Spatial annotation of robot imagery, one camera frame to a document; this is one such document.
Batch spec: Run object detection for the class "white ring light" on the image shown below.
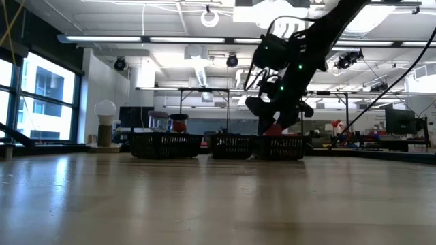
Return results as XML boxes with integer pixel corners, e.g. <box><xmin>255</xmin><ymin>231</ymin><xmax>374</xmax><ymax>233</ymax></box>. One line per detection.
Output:
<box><xmin>200</xmin><ymin>8</ymin><xmax>220</xmax><ymax>28</ymax></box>

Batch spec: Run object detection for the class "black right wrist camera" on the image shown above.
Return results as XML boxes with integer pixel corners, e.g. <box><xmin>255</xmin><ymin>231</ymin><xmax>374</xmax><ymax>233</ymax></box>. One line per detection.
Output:
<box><xmin>252</xmin><ymin>33</ymin><xmax>291</xmax><ymax>71</ymax></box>

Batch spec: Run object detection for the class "black metal frame stand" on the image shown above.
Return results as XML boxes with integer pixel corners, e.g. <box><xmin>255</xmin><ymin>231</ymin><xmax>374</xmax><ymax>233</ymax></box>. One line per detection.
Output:
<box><xmin>178</xmin><ymin>87</ymin><xmax>231</xmax><ymax>135</ymax></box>

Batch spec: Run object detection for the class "large dark-framed window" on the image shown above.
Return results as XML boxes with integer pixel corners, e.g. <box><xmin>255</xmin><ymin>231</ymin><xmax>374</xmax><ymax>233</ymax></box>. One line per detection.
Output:
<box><xmin>0</xmin><ymin>50</ymin><xmax>82</xmax><ymax>142</ymax></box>

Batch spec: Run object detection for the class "yellow cable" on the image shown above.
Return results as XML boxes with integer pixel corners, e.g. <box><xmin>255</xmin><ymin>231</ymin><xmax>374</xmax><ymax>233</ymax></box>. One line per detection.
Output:
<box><xmin>0</xmin><ymin>0</ymin><xmax>25</xmax><ymax>69</ymax></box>

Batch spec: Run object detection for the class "black hanging cable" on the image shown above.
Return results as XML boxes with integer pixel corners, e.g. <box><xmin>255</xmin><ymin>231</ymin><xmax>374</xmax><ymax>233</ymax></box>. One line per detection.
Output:
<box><xmin>328</xmin><ymin>27</ymin><xmax>436</xmax><ymax>150</ymax></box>

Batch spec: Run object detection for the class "light bulb on brass base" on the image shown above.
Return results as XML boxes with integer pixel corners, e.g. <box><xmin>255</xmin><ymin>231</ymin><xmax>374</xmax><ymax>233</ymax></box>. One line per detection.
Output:
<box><xmin>89</xmin><ymin>99</ymin><xmax>121</xmax><ymax>153</ymax></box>

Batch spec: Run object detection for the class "black ceiling equipment cluster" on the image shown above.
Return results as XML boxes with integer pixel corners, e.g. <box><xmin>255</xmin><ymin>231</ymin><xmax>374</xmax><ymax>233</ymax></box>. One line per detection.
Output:
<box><xmin>335</xmin><ymin>50</ymin><xmax>364</xmax><ymax>71</ymax></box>

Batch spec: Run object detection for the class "hourglass with pale purple caps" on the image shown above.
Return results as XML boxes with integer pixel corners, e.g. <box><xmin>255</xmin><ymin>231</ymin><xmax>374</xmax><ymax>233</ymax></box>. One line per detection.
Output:
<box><xmin>147</xmin><ymin>110</ymin><xmax>170</xmax><ymax>133</ymax></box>

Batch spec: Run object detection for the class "long ceiling light bar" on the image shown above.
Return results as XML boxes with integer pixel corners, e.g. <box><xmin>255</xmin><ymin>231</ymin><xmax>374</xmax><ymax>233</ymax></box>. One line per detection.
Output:
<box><xmin>57</xmin><ymin>33</ymin><xmax>436</xmax><ymax>48</ymax></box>

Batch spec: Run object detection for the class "silver ventilation duct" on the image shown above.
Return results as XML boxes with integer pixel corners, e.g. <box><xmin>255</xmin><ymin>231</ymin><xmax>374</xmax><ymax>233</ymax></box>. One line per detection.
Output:
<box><xmin>343</xmin><ymin>0</ymin><xmax>399</xmax><ymax>35</ymax></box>

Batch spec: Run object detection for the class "black slotted plastic basket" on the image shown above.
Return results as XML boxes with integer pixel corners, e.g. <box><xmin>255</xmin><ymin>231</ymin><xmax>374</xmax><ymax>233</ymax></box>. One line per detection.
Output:
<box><xmin>129</xmin><ymin>131</ymin><xmax>204</xmax><ymax>160</ymax></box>
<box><xmin>208</xmin><ymin>133</ymin><xmax>253</xmax><ymax>160</ymax></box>
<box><xmin>252</xmin><ymin>135</ymin><xmax>307</xmax><ymax>161</ymax></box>

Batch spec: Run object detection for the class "black computer monitor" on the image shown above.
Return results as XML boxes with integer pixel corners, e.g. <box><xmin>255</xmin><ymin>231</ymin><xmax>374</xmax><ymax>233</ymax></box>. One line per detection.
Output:
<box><xmin>119</xmin><ymin>106</ymin><xmax>155</xmax><ymax>129</ymax></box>
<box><xmin>384</xmin><ymin>108</ymin><xmax>417</xmax><ymax>135</ymax></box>

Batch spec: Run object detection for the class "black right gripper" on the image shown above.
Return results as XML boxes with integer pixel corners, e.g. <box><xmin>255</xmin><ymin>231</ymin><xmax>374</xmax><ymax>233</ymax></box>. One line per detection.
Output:
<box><xmin>245</xmin><ymin>37</ymin><xmax>328</xmax><ymax>136</ymax></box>

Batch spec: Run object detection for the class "hourglass black caps red sand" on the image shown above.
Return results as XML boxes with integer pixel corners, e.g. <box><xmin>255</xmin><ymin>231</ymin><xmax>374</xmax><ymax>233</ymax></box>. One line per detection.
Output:
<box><xmin>168</xmin><ymin>113</ymin><xmax>190</xmax><ymax>134</ymax></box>

